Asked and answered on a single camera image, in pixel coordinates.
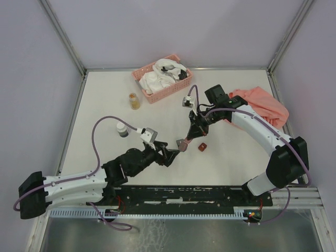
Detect glass pill bottle yellow pills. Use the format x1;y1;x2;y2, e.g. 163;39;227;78
129;93;140;110

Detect pink shirt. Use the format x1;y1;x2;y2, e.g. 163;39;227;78
228;87;289;129

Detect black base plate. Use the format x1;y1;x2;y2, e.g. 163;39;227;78
94;185;273;215

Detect red pill box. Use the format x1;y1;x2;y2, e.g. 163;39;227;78
198;143;207;152
176;139;188;152

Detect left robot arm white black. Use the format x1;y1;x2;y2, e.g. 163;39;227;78
13;141;179;219

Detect white cloth in basket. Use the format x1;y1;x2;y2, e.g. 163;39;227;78
139;59;190;95

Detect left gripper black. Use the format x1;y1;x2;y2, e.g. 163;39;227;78
130;140;180;177

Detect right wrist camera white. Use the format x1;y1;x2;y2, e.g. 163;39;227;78
182;95;197;113

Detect white cable duct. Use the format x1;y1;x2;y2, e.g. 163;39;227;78
49;208;247;220

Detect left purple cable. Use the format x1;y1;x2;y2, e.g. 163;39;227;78
13;116;145;231

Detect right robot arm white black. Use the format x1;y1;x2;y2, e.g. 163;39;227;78
177;85;311;205

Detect pink plastic basket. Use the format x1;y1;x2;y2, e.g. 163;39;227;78
131;54;193;104

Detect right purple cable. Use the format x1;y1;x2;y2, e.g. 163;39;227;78
188;85;310;225

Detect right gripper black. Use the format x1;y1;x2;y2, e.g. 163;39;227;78
187;106;221;140

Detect purple cable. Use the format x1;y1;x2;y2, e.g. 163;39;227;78
13;116;145;231
188;85;310;225

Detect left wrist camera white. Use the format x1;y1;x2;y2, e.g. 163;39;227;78
136;128;158;148

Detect white bottle cap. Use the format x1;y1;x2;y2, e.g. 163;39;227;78
116;122;129;138

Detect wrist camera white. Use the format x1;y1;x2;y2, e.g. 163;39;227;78
182;95;197;113
136;128;158;148

